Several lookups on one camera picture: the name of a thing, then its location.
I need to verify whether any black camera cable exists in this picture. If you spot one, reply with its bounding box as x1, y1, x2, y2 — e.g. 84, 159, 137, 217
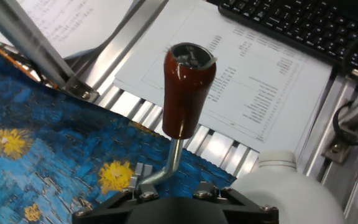
333, 18, 358, 147

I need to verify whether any blue starry night cloth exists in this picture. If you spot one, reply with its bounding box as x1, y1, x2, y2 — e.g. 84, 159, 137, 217
0, 43, 237, 224

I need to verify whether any printed text paper sheet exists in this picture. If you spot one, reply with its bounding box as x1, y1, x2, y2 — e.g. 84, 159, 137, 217
16, 0, 136, 59

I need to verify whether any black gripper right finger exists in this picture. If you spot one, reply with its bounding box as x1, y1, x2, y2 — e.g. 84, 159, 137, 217
193, 182, 280, 224

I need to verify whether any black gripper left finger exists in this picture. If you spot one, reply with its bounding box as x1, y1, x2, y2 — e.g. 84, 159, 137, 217
71, 189, 160, 224

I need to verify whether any orange cable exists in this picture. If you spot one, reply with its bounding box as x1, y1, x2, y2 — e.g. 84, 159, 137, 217
0, 35, 58, 90

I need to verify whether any black keyboard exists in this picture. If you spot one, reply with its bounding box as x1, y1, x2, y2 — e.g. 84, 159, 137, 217
218, 0, 358, 88

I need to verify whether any silver lever base bracket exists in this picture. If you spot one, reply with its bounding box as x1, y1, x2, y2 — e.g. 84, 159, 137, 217
128, 162, 155, 200

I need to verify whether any white plastic jug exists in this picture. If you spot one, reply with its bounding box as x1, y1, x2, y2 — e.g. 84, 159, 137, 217
228, 151, 347, 224

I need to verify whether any printed table paper sheet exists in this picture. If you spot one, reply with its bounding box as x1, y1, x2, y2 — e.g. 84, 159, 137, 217
113, 0, 334, 154

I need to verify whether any aluminium frame beam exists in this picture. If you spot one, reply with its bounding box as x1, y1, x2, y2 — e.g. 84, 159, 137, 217
0, 0, 101, 103

